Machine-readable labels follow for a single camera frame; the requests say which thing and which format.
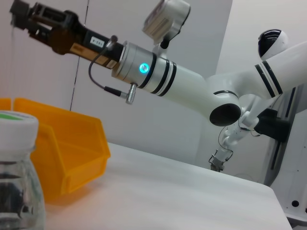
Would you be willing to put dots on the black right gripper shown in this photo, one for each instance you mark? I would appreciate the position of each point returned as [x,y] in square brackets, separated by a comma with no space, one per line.
[79,40]

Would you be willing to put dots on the clear water bottle green label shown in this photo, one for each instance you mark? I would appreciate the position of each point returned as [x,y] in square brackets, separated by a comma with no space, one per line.
[16,167]

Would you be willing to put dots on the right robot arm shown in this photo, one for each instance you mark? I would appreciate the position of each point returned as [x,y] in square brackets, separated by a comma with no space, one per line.
[192,83]

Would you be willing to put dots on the white humanoid robot arm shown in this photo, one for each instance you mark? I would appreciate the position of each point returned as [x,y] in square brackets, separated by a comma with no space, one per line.
[235,136]

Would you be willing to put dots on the yellow plastic storage bin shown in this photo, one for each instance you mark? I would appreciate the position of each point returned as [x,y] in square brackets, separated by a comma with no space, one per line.
[72,143]

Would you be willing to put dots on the white humanoid robot black visor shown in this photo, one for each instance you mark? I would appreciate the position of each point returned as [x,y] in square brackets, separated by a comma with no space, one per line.
[273,44]

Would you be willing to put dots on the black lift carriage box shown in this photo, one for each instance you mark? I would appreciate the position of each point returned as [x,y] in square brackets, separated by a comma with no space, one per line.
[273,124]

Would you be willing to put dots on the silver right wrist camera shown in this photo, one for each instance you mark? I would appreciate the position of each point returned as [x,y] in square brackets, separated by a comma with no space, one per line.
[165,21]

